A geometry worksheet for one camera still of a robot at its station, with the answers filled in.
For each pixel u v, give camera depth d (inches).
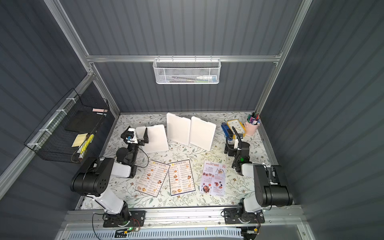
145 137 31.7
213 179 34.1
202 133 36.5
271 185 17.6
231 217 28.7
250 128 40.4
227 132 42.2
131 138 28.4
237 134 31.8
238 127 43.4
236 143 33.1
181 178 34.3
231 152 33.8
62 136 28.4
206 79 35.6
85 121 32.9
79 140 28.3
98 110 34.7
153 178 34.3
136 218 28.7
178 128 39.0
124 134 31.0
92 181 18.5
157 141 36.0
